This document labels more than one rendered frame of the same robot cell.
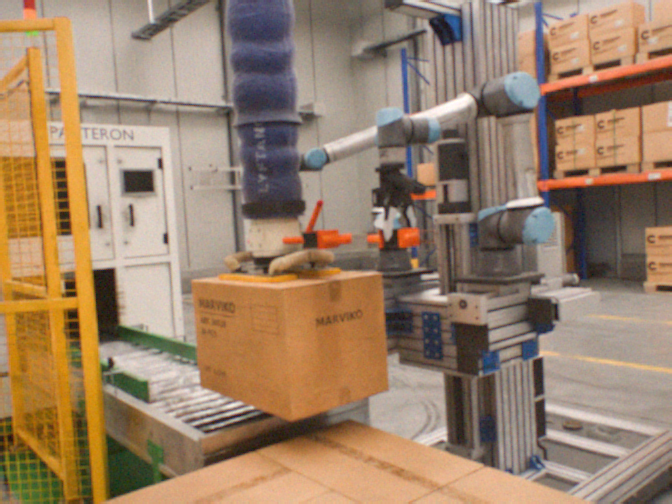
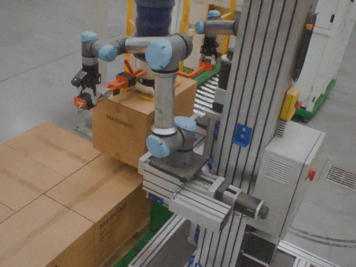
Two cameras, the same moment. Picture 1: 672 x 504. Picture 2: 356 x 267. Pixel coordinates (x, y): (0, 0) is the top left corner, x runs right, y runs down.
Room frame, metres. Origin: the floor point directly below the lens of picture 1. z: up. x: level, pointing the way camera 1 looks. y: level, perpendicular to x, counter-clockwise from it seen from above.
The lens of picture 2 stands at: (1.38, -2.09, 2.25)
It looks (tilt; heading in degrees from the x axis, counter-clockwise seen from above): 32 degrees down; 66
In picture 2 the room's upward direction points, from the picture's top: 7 degrees clockwise
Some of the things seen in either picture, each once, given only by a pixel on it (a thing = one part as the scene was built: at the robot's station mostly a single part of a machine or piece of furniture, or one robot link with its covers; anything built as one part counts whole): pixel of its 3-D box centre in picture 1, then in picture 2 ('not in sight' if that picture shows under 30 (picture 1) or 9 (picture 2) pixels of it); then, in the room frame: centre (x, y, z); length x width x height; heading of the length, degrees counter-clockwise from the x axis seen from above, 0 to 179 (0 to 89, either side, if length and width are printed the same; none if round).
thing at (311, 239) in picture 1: (320, 239); (125, 79); (1.95, 0.05, 1.20); 0.10 x 0.08 x 0.06; 130
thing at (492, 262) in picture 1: (497, 260); (180, 151); (2.08, -0.54, 1.09); 0.15 x 0.15 x 0.10
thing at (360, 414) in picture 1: (294, 448); not in sight; (2.09, 0.19, 0.48); 0.70 x 0.03 x 0.15; 129
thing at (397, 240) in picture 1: (398, 237); (84, 100); (1.68, -0.17, 1.20); 0.08 x 0.07 x 0.05; 40
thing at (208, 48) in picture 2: not in sight; (208, 45); (2.51, 0.19, 1.34); 0.09 x 0.08 x 0.12; 40
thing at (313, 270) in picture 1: (299, 267); (161, 87); (2.20, 0.14, 1.10); 0.34 x 0.10 x 0.05; 40
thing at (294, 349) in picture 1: (286, 332); (146, 113); (2.14, 0.20, 0.87); 0.60 x 0.40 x 0.40; 39
